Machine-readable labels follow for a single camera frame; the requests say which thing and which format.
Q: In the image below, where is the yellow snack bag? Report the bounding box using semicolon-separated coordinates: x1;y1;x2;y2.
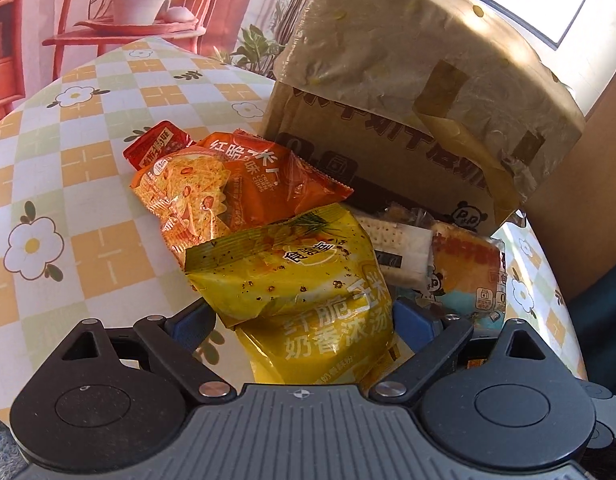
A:
184;202;406;386

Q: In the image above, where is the plastic-wrapped cardboard box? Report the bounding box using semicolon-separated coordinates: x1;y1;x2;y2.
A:
263;0;586;236

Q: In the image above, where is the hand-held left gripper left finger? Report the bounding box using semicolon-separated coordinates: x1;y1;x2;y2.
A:
52;302;236;403

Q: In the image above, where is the checkered flower tablecloth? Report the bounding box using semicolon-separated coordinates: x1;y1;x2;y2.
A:
0;35;589;426

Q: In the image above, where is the bread packet with panda print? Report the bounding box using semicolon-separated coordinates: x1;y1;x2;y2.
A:
428;220;509;331

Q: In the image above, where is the plain orange snack bag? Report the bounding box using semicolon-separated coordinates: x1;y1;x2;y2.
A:
203;130;355;233

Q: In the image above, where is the brown wooden panel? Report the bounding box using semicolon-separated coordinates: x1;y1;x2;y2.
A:
528;0;616;301

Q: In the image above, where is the clear cracker packet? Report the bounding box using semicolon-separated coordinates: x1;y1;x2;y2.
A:
353;205;436;291

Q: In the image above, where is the pink room wall poster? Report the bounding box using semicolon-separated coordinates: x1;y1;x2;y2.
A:
0;0;319;126

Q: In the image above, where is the orange noodle snack bag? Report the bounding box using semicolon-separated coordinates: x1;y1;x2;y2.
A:
130;147;233;271

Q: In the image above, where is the window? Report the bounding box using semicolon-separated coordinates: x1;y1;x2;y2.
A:
428;0;616;51

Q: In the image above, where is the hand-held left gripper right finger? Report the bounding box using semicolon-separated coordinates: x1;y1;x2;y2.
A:
370;297;556;403

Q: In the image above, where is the red sauce packet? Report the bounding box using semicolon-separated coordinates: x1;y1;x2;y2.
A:
122;121;191;171

